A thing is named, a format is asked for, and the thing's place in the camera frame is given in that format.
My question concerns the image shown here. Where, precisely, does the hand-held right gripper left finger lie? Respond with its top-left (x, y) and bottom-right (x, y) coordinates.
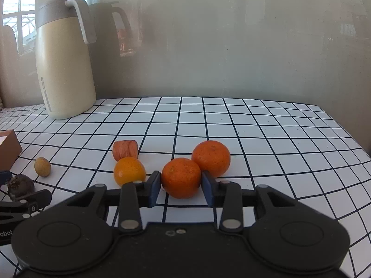
top-left (67, 170), bottom-right (162, 234)

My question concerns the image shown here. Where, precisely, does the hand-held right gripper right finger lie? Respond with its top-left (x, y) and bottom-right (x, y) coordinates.
top-left (201, 171), bottom-right (296, 234)

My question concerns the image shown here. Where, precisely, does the dark mangosteen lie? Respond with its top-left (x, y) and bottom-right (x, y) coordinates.
top-left (6, 174), bottom-right (35, 200)

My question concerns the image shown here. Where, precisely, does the brown cardboard box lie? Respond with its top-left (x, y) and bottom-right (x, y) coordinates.
top-left (0, 129), bottom-right (23, 171)

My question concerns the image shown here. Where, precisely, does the yellowish orange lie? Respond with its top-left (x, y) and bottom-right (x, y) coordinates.
top-left (114, 156), bottom-right (147, 187)

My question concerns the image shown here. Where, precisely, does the small tan longan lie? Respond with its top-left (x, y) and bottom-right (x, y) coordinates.
top-left (34, 157), bottom-right (52, 177)

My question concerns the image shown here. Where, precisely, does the carrot piece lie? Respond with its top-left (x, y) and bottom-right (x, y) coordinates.
top-left (112, 140), bottom-right (139, 162)

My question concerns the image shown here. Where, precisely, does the white checked tablecloth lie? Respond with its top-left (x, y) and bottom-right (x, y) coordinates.
top-left (0, 96), bottom-right (371, 278)

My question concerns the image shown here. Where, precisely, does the cream thermos jug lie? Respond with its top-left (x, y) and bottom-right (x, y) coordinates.
top-left (35, 0), bottom-right (97, 120)

